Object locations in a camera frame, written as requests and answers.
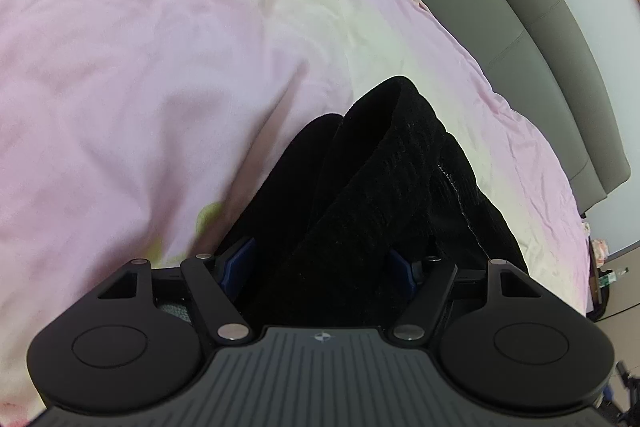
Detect pink floral packet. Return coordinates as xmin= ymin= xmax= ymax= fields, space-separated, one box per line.
xmin=590 ymin=238 xmax=609 ymax=267

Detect grey padded headboard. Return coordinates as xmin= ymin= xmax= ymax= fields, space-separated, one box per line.
xmin=369 ymin=0 xmax=632 ymax=214

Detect small green bottle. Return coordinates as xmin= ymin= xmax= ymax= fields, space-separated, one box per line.
xmin=598 ymin=268 xmax=629 ymax=290

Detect black pants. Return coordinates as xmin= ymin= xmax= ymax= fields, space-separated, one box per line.
xmin=218 ymin=76 xmax=530 ymax=328

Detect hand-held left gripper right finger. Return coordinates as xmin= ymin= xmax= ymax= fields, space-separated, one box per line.
xmin=388 ymin=248 xmax=545 ymax=344

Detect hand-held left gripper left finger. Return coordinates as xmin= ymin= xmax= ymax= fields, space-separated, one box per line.
xmin=94 ymin=237 xmax=257 ymax=344

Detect pink floral duvet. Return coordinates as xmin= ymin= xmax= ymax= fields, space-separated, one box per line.
xmin=0 ymin=0 xmax=593 ymax=423

